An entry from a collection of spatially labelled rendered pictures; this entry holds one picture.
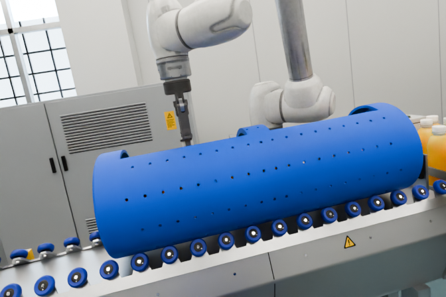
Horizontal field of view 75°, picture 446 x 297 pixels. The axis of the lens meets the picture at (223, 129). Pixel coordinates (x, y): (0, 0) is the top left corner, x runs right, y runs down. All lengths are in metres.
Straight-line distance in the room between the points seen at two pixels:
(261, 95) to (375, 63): 2.93
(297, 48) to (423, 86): 3.40
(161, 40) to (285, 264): 0.67
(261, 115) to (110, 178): 0.81
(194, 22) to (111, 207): 0.46
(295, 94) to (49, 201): 2.12
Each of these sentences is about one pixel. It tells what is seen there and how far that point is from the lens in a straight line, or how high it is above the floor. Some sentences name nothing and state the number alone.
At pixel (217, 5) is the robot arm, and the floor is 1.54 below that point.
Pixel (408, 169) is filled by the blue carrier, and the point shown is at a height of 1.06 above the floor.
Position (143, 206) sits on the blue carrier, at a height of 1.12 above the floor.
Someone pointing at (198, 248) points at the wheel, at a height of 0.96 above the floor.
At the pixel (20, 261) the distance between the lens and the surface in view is 1.12.
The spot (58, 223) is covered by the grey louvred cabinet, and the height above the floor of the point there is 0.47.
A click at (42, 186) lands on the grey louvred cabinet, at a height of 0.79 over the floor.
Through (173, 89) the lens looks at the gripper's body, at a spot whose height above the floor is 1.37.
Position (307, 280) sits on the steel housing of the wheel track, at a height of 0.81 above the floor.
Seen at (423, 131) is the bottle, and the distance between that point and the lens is 1.34.
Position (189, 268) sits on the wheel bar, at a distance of 0.83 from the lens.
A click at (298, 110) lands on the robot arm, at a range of 1.29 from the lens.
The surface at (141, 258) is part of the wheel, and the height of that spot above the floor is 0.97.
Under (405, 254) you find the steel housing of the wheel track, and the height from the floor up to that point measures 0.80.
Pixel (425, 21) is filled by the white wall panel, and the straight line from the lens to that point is 4.55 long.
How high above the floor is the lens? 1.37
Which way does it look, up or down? 9 degrees down
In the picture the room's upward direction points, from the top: 9 degrees counter-clockwise
